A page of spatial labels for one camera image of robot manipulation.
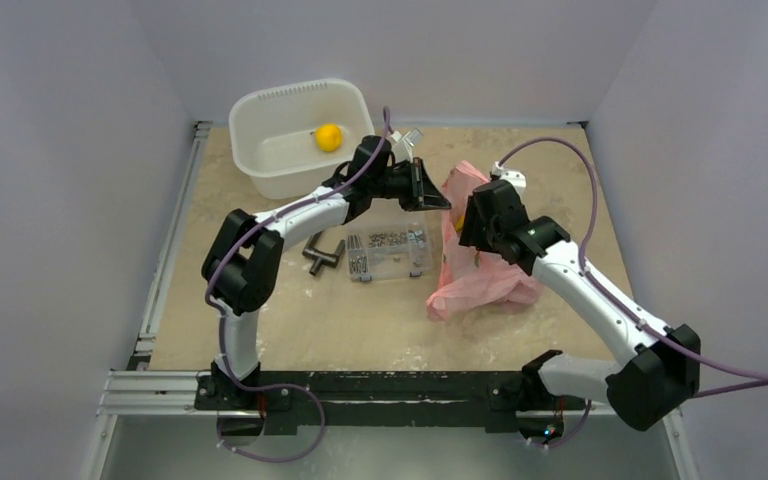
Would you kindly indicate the yellow fake lemon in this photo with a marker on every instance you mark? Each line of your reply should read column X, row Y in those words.
column 328, row 137

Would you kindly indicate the aluminium extrusion frame rail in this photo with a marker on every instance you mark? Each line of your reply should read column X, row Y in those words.
column 134, row 392

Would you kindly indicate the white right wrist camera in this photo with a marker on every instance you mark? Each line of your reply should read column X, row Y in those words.
column 515, row 177

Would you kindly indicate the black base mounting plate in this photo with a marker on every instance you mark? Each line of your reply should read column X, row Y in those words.
column 280, row 402

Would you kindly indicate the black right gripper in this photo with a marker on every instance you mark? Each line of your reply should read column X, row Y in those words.
column 475, row 225

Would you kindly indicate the clear plastic screw organizer box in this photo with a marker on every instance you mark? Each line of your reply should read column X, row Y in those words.
column 388, row 248

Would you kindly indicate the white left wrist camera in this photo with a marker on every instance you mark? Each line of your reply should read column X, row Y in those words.
column 403, row 144

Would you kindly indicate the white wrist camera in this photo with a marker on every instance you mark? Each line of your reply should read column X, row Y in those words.
column 403, row 144
column 515, row 177

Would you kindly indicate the white plastic basin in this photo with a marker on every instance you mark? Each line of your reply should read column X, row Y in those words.
column 271, row 134

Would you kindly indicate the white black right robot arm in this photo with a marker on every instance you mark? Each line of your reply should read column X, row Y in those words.
column 655, row 367

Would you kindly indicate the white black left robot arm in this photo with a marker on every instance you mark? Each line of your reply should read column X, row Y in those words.
column 243, row 262

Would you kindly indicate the pink plastic bag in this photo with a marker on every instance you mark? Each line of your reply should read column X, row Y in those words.
column 469, row 278

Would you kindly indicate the dark metal T-handle tool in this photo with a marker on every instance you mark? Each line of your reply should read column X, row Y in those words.
column 319, row 258

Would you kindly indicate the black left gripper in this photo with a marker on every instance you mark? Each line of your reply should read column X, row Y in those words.
column 421, row 195

